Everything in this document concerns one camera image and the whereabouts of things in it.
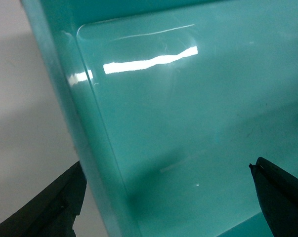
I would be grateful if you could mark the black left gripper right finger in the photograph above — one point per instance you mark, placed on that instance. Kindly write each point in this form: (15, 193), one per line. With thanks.
(277, 193)

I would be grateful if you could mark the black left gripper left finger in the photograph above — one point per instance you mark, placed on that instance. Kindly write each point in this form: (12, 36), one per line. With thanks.
(53, 211)

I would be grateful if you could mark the teal plastic bin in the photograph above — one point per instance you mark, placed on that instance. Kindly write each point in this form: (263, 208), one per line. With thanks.
(168, 101)

